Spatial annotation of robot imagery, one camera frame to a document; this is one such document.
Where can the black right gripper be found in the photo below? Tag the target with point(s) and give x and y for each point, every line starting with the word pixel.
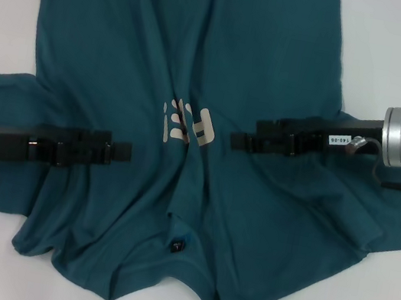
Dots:
pixel 358 135

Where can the teal blue printed t-shirt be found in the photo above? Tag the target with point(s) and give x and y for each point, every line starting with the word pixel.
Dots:
pixel 125 47

